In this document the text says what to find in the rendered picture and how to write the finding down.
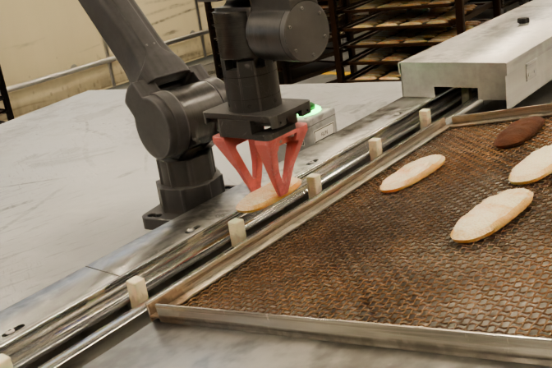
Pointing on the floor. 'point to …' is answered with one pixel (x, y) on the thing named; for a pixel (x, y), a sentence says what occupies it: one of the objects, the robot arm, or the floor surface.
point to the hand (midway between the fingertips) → (268, 186)
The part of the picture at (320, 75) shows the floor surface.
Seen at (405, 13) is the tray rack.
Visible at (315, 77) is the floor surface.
